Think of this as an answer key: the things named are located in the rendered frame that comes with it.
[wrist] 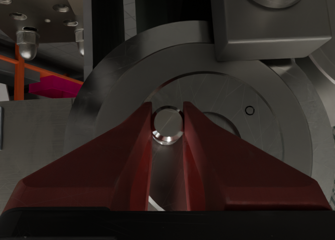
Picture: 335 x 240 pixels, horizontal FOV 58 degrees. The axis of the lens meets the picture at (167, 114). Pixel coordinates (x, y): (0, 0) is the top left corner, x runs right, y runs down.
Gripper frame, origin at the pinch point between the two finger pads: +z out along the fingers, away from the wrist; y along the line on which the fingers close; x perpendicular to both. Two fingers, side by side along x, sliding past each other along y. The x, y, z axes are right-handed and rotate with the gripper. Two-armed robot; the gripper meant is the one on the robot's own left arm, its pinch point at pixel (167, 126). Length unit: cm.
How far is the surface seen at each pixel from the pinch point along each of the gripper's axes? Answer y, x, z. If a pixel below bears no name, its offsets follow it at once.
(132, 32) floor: 34, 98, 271
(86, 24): 4.7, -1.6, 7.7
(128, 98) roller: 2.0, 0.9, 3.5
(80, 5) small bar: 11.3, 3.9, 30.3
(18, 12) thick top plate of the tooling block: 21.4, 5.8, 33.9
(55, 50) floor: 119, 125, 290
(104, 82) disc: 3.4, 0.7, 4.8
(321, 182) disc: -8.2, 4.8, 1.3
